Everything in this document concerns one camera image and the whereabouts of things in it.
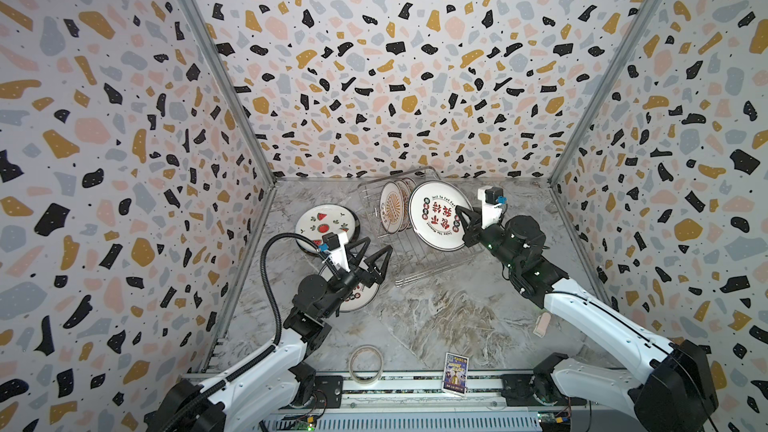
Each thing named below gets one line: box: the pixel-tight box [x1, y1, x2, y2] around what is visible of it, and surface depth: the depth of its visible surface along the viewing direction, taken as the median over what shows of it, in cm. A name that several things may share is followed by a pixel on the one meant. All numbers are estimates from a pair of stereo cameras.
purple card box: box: [441, 352, 470, 397], surface depth 77 cm
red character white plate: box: [408, 180, 473, 251], surface depth 81 cm
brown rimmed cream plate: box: [338, 205, 360, 244], surface depth 106 cm
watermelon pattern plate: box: [295, 203, 361, 255], surface depth 108 cm
